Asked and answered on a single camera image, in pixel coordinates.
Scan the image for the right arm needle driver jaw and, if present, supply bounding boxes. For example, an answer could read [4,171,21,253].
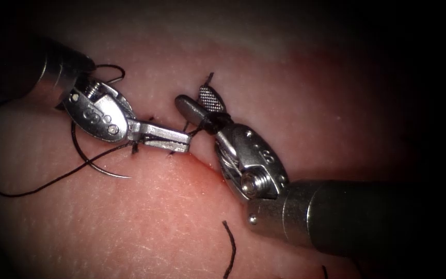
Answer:
[174,94,211,127]
[198,85,228,115]

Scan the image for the black stitching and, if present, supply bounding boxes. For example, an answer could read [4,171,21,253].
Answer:
[130,115,155,155]

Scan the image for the curved steel needle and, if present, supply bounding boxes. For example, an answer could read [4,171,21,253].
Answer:
[71,120,132,179]

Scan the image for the left arm needle driver jaw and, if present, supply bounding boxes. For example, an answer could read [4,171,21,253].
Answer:
[142,137,190,153]
[128,120,192,144]

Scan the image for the tissue pad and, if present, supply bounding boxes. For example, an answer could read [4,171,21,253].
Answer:
[0,23,425,279]

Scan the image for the right arm needle driver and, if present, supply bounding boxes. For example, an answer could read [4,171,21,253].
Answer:
[213,122,291,203]

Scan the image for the left arm needle driver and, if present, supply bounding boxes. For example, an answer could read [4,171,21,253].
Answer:
[62,74,138,143]

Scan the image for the black thread piece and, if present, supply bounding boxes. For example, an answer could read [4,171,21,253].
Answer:
[221,220,237,279]

